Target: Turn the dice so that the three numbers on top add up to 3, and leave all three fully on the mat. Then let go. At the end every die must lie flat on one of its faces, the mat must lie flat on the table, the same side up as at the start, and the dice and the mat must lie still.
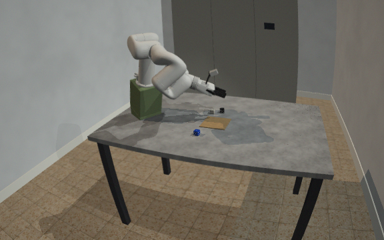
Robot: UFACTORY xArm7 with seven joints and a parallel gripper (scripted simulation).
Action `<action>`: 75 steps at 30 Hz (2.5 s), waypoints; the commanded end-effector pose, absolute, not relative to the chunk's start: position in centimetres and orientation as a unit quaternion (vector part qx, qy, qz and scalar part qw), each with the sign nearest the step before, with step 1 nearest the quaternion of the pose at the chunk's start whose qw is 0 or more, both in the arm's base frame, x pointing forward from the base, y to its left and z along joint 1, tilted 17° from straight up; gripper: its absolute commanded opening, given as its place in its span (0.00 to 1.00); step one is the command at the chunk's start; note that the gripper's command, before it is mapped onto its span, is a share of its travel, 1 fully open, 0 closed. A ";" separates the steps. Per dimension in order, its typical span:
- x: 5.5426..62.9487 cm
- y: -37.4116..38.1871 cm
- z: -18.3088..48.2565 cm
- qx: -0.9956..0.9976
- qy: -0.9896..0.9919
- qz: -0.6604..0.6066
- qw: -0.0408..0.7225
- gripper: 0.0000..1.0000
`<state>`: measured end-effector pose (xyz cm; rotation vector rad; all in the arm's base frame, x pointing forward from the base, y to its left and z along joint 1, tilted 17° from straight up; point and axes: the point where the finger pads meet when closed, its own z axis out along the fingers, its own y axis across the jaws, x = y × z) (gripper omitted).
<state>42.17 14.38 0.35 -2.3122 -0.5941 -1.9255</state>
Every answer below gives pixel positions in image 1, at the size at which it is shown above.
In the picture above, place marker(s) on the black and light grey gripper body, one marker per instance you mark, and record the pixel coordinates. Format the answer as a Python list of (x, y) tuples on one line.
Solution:
[(201, 87)]

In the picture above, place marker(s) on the blue die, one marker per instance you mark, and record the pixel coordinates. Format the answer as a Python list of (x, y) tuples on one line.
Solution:
[(196, 132)]

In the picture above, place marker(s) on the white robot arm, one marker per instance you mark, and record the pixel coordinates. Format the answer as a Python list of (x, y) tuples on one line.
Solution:
[(146, 48)]

